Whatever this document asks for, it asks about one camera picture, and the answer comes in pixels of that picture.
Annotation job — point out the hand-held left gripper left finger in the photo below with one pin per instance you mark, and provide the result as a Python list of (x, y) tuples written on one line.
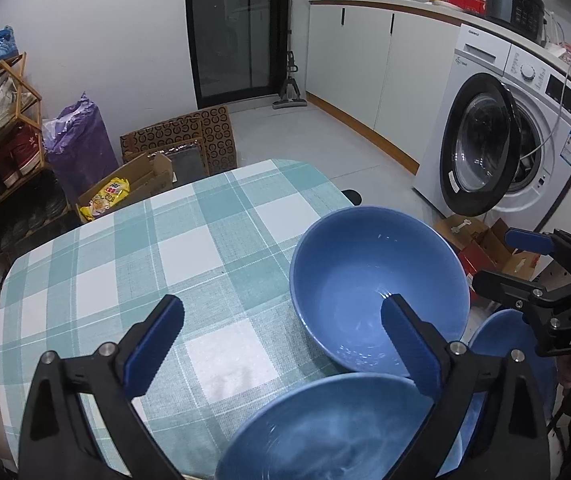
[(153, 350)]

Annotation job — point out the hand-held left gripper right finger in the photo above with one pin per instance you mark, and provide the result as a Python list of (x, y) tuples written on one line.
[(410, 350)]

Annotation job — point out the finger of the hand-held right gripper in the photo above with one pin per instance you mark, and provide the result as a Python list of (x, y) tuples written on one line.
[(530, 241), (505, 290)]

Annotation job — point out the blue ceramic bowl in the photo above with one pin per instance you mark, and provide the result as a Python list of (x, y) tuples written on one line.
[(505, 345), (355, 270), (325, 435)]

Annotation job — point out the person's right hand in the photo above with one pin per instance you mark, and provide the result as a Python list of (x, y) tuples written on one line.
[(569, 372)]

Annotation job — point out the red cardboard box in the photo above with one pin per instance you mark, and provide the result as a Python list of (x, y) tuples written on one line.
[(475, 257)]

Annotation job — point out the small open cardboard box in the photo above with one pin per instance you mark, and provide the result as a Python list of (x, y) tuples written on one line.
[(465, 232)]

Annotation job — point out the teal checkered tablecloth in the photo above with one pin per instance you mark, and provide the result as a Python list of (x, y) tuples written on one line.
[(115, 270)]

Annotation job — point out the yellow snack packet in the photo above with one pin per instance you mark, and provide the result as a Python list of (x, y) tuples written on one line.
[(107, 197)]

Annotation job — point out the black chair back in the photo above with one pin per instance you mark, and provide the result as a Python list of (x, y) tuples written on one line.
[(351, 197)]

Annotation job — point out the open brown cardboard box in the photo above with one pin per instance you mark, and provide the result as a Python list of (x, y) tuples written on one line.
[(145, 180)]

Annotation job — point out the white washing machine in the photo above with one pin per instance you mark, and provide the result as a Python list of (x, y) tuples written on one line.
[(485, 60)]

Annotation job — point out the grey foil-edged panel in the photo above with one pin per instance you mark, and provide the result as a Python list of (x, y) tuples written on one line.
[(188, 162)]

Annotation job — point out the purple plastic bag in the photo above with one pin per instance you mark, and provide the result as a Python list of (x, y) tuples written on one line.
[(82, 155)]

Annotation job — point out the circle-patterned cardboard box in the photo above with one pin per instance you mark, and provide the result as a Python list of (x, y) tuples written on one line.
[(215, 140)]

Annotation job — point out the red sneaker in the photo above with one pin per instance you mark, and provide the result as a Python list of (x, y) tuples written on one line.
[(5, 170), (27, 147)]

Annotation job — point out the black pressure cooker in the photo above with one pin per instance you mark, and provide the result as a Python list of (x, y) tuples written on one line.
[(510, 5)]

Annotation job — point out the translucent plastic bag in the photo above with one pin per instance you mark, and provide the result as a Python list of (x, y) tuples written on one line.
[(52, 132)]

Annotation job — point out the white kitchen cabinet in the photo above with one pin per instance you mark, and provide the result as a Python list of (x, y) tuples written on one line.
[(355, 60)]

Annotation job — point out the grey flat mop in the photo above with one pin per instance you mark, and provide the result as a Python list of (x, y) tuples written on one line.
[(290, 95)]

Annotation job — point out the black-framed glass door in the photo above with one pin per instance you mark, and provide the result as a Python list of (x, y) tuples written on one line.
[(235, 35)]

